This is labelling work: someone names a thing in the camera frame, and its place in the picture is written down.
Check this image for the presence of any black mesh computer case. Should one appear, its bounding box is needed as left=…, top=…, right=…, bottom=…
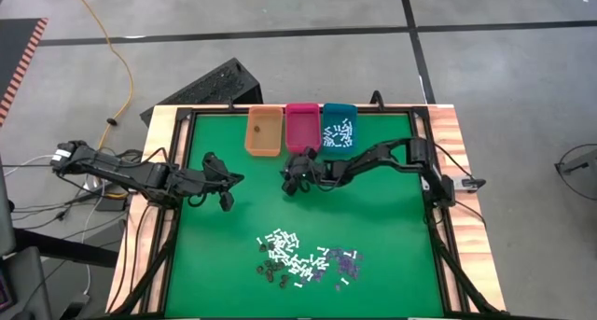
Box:
left=139, top=57, right=265, bottom=125

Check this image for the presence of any black mat orange striped edge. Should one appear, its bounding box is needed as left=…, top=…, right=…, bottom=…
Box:
left=0, top=17, right=49, bottom=125

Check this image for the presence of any blue plastic bin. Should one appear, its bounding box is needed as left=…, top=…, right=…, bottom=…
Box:
left=321, top=103, right=359, bottom=154

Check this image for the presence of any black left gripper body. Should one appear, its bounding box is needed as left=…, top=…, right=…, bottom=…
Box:
left=186, top=152, right=235, bottom=213

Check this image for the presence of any grey equipment cabinet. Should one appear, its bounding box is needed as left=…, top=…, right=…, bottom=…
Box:
left=0, top=156, right=55, bottom=320

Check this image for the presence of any pink plastic bin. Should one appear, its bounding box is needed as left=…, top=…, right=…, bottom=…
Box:
left=285, top=103, right=322, bottom=154

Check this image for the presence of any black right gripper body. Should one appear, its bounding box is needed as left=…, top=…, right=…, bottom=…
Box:
left=283, top=146, right=328, bottom=196

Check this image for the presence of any wooden table border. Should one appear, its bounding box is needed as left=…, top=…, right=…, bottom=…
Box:
left=105, top=104, right=507, bottom=319

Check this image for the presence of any white cable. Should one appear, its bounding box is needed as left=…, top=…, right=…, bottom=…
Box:
left=81, top=179, right=106, bottom=296

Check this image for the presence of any orange plastic bin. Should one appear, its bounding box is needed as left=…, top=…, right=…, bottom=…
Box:
left=244, top=105, right=285, bottom=158

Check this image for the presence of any yellow extension cable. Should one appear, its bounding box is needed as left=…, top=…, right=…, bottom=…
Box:
left=68, top=0, right=135, bottom=151

